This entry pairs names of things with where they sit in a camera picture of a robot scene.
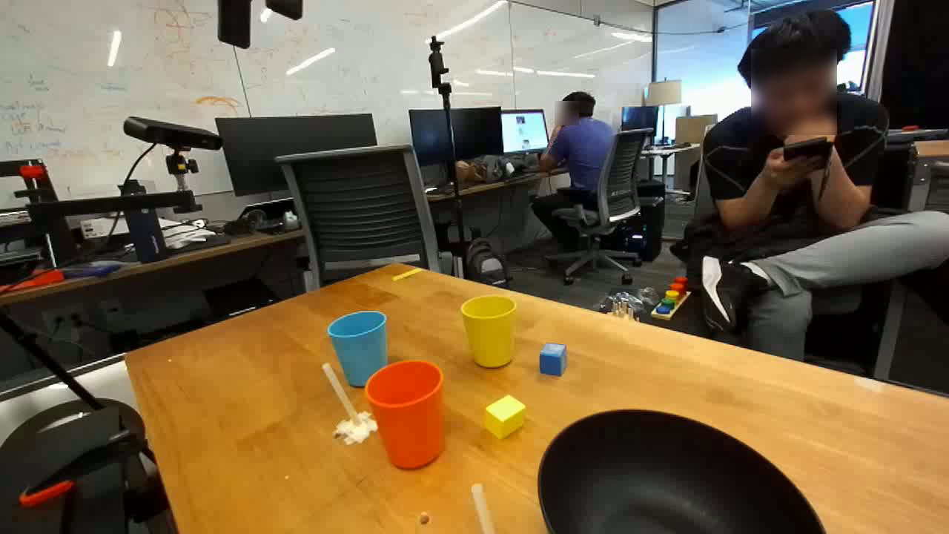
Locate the orange clamp handle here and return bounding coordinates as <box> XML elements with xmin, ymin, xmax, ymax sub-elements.
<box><xmin>13</xmin><ymin>477</ymin><xmax>80</xmax><ymax>513</ymax></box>

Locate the black bowl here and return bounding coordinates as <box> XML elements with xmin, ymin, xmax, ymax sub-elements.
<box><xmin>534</xmin><ymin>409</ymin><xmax>826</xmax><ymax>534</ymax></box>

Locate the yellow plastic cup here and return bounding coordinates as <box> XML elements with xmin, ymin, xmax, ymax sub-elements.
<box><xmin>457</xmin><ymin>295</ymin><xmax>521</xmax><ymax>372</ymax></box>

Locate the long wooden desk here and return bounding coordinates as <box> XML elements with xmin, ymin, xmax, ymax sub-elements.
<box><xmin>0</xmin><ymin>228</ymin><xmax>307</xmax><ymax>313</ymax></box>

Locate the colourful stacking toy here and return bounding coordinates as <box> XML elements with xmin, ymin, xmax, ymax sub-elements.
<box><xmin>650</xmin><ymin>277</ymin><xmax>693</xmax><ymax>325</ymax></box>

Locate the person in blue shirt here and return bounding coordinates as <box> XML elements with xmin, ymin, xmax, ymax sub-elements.
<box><xmin>531</xmin><ymin>89</ymin><xmax>615</xmax><ymax>250</ymax></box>

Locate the black swivel office chair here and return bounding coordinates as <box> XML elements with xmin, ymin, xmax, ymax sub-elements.
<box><xmin>543</xmin><ymin>124</ymin><xmax>657</xmax><ymax>292</ymax></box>

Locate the white cloth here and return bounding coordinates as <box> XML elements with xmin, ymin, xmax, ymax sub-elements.
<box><xmin>156</xmin><ymin>216</ymin><xmax>217</xmax><ymax>252</ymax></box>

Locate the orange plastic cup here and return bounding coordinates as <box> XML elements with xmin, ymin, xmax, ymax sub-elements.
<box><xmin>362</xmin><ymin>360</ymin><xmax>451</xmax><ymax>473</ymax></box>

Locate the dark double monitor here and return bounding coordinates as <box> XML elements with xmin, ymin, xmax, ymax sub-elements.
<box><xmin>406</xmin><ymin>104</ymin><xmax>504</xmax><ymax>170</ymax></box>

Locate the white lamp shade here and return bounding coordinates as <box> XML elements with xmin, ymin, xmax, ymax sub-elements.
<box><xmin>647</xmin><ymin>78</ymin><xmax>685</xmax><ymax>111</ymax></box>

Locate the lit computer screen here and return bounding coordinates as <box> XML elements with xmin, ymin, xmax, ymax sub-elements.
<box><xmin>498</xmin><ymin>107</ymin><xmax>550</xmax><ymax>161</ymax></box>

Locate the blue bottle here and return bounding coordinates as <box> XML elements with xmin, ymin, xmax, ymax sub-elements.
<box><xmin>128</xmin><ymin>204</ymin><xmax>166</xmax><ymax>265</ymax></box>

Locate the black stand with red knob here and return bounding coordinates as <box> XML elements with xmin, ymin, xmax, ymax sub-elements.
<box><xmin>0</xmin><ymin>157</ymin><xmax>200</xmax><ymax>271</ymax></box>

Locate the black oblong camera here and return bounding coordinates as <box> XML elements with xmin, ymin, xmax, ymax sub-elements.
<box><xmin>122</xmin><ymin>112</ymin><xmax>224</xmax><ymax>154</ymax></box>

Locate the blue cube block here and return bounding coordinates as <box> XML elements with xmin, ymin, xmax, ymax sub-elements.
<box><xmin>537</xmin><ymin>342</ymin><xmax>568</xmax><ymax>381</ymax></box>

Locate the yellow cube block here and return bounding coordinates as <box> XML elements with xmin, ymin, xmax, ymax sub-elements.
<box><xmin>479</xmin><ymin>391</ymin><xmax>531</xmax><ymax>442</ymax></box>

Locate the blue plastic cup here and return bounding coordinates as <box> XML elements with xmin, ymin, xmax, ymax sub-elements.
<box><xmin>322</xmin><ymin>310</ymin><xmax>390</xmax><ymax>388</ymax></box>

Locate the clear stick with white wad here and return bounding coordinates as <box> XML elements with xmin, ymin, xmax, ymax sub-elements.
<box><xmin>319</xmin><ymin>360</ymin><xmax>383</xmax><ymax>449</ymax></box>

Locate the clear plastic stick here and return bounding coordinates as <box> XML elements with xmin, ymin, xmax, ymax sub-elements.
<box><xmin>467</xmin><ymin>480</ymin><xmax>498</xmax><ymax>534</ymax></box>

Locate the black round bag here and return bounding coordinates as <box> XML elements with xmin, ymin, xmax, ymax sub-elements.
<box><xmin>0</xmin><ymin>399</ymin><xmax>178</xmax><ymax>534</ymax></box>

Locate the grey mesh office chair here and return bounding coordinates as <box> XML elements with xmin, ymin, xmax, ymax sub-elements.
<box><xmin>273</xmin><ymin>142</ymin><xmax>443</xmax><ymax>295</ymax></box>

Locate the black phone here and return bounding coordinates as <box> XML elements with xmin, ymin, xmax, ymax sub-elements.
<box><xmin>779</xmin><ymin>136</ymin><xmax>835</xmax><ymax>167</ymax></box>

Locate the black slanted rod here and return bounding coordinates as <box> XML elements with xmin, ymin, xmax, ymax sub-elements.
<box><xmin>0</xmin><ymin>310</ymin><xmax>104</xmax><ymax>409</ymax></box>

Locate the seated person in black shirt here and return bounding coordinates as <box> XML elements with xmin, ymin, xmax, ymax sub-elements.
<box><xmin>678</xmin><ymin>10</ymin><xmax>949</xmax><ymax>363</ymax></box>

